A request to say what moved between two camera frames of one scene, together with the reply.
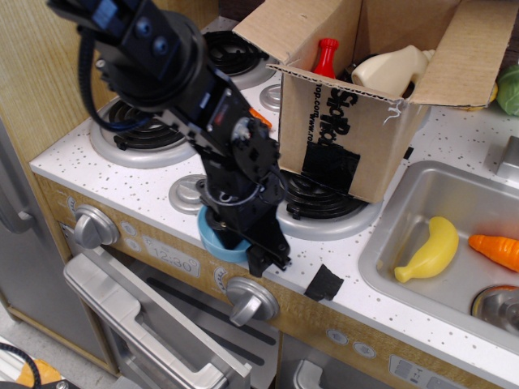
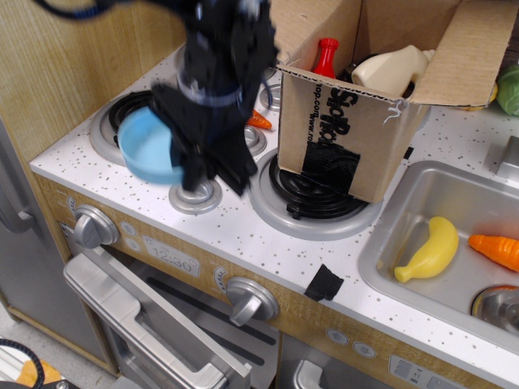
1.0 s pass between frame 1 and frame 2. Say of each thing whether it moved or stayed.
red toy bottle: stayed
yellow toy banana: stayed
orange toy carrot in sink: stayed
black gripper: moved
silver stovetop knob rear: stayed
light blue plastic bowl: moved
